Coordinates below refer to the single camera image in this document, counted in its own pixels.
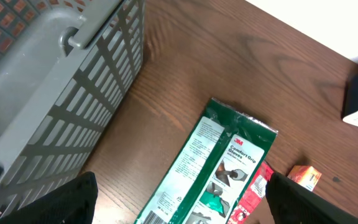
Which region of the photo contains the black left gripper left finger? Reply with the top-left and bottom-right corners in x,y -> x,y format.
0,171 -> 98,224

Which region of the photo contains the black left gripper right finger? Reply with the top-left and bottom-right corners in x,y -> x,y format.
265,172 -> 358,224

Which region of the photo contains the small orange white box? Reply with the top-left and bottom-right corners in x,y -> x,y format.
287,166 -> 321,192

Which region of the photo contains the red snack bag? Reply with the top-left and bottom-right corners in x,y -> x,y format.
227,161 -> 273,224

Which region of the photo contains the green 3M wipes pack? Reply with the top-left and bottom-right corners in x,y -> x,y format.
135,98 -> 278,224

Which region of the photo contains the grey plastic shopping basket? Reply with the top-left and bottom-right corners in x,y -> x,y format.
0,0 -> 145,218

